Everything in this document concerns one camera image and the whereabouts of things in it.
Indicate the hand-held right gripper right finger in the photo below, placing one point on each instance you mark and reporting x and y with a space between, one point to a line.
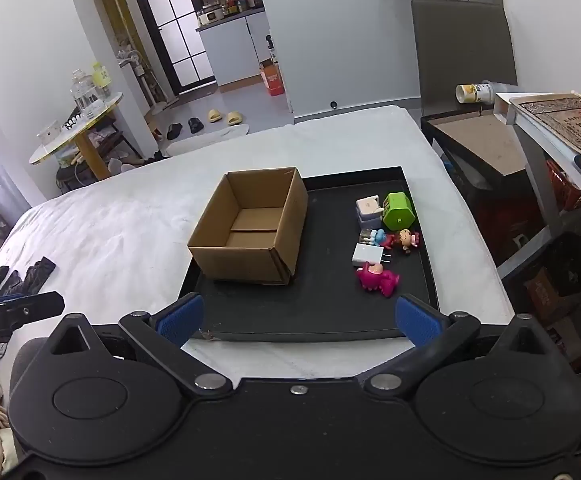
418 324

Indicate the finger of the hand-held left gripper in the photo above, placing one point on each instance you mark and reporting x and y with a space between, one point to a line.
43 305

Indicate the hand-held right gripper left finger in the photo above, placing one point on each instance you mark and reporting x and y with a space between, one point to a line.
180 319

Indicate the pink dinosaur toy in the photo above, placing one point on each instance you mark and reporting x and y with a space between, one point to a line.
376 279

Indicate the small girl figurine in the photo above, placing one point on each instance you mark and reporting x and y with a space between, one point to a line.
407 241

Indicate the white plug charger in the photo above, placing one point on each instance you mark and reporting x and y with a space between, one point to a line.
368 255

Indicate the black tray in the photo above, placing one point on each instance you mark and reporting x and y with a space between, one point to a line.
330 305

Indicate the blue and red figurine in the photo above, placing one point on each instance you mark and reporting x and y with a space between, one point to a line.
378 238

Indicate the brown cardboard box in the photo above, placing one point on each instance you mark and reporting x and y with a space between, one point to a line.
275 215

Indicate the black clothes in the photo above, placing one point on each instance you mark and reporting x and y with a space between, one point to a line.
20 277

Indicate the green house-shaped toy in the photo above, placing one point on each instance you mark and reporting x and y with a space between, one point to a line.
398 211

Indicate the white and blue toy block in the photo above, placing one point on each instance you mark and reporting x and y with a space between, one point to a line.
368 210

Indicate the white floor mat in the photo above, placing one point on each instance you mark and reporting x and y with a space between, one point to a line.
205 141

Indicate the round table with yellow edge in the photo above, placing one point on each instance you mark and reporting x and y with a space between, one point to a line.
78 127

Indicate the black slipper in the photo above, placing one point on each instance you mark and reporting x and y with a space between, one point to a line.
174 131
196 125

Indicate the red box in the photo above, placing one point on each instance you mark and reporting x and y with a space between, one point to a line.
563 185

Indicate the clear glass jar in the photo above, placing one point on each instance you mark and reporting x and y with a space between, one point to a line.
83 91

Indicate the white desk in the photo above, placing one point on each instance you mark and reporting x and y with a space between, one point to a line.
530 130

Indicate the yellow bottle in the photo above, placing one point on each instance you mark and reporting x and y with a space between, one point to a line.
101 78

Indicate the yellow and white can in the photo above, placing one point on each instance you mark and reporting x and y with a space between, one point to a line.
474 93

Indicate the white standing fan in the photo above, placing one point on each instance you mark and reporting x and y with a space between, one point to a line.
138 80

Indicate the patterned brown mat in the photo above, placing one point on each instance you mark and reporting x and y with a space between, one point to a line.
570 127

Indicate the orange cardboard box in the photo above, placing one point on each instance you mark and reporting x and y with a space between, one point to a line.
272 79

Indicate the white kitchen cabinet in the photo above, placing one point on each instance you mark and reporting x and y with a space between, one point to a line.
235 50

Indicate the grey chair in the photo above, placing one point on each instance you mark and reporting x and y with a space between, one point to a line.
463 50

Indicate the black-framed glass door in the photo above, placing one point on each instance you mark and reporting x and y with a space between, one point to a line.
170 25

